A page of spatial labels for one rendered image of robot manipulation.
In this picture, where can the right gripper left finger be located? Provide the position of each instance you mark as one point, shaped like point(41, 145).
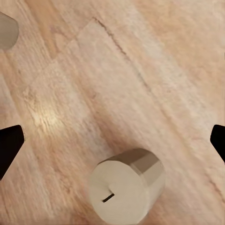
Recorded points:
point(11, 140)

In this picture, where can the pillar candle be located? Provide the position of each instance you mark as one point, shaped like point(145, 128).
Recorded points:
point(9, 30)
point(124, 187)

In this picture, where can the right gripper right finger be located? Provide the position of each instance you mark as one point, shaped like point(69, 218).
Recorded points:
point(217, 139)

